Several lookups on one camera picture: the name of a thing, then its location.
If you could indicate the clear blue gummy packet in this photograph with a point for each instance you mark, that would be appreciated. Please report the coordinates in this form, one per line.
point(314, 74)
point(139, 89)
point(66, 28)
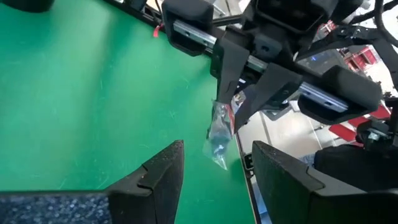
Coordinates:
point(219, 137)

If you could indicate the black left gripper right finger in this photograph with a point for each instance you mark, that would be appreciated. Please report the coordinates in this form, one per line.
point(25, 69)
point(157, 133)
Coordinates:
point(295, 205)

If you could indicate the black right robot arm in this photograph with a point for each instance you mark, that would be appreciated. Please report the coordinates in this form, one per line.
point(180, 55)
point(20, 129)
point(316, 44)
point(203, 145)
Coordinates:
point(373, 40)

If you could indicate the black metal strut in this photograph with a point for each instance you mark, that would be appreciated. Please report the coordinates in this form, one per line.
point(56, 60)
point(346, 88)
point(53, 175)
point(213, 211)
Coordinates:
point(227, 20)

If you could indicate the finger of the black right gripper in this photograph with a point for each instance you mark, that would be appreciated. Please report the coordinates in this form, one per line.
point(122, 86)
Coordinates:
point(230, 68)
point(267, 90)

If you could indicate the red metal cart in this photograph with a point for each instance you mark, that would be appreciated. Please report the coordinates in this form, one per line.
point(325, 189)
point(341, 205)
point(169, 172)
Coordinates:
point(360, 57)

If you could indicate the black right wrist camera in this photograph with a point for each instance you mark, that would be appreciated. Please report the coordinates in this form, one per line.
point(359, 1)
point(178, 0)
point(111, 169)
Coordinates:
point(295, 12)

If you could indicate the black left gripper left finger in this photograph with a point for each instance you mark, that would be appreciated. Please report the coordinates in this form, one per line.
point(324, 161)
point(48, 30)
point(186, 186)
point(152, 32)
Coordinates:
point(140, 205)

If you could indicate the green table mat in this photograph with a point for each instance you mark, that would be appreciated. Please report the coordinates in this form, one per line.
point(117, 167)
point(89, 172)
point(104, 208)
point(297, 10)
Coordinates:
point(93, 93)

